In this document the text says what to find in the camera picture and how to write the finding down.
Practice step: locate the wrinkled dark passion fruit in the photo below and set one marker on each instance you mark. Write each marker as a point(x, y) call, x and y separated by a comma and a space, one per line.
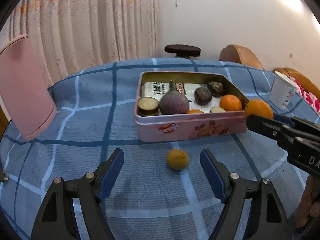
point(216, 88)

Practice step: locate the white paper cup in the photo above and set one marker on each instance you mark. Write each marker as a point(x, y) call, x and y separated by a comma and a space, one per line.
point(282, 91)

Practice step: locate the pink floral blanket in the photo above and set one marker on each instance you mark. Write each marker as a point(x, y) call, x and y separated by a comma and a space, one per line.
point(311, 99)

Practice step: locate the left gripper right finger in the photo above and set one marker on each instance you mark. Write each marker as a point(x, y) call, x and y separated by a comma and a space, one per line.
point(267, 218)

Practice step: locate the pale cut fruit slice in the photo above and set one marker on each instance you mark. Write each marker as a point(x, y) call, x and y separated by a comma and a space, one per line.
point(217, 110)

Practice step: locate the large purple round fruit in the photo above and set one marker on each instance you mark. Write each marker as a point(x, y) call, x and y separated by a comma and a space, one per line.
point(174, 103)

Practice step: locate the person's right hand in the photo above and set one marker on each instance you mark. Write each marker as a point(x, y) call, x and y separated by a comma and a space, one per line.
point(308, 206)

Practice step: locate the brown leather armchair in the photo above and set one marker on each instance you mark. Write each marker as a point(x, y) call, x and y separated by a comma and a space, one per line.
point(241, 55)

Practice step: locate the pink metal tin box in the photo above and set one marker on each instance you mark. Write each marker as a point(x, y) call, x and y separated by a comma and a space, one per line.
point(160, 128)

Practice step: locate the pink cylindrical container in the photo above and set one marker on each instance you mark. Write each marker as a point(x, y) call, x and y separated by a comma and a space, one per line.
point(23, 91)

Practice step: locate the dark round wicker stool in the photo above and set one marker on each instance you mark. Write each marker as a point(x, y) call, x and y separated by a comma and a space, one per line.
point(183, 51)

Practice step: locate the cut pale round fruit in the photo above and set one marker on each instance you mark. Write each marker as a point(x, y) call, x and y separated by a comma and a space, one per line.
point(148, 106)

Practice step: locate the small orange piece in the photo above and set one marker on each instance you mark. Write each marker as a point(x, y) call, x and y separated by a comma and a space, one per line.
point(195, 111)

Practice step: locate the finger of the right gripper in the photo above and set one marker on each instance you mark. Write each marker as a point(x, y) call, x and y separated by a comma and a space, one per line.
point(274, 129)
point(297, 123)

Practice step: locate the pink floral curtain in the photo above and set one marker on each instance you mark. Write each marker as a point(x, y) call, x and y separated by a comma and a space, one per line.
point(71, 35)

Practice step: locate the dark brown passion fruit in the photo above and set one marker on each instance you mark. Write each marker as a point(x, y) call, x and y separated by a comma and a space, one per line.
point(202, 96)

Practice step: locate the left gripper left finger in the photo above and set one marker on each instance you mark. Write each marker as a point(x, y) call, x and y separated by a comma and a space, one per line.
point(56, 217)

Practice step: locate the large orange mandarin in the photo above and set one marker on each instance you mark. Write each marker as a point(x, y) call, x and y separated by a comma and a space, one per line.
point(260, 108)

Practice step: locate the small yellow round fruit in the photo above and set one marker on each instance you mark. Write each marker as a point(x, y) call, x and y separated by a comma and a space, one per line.
point(177, 159)

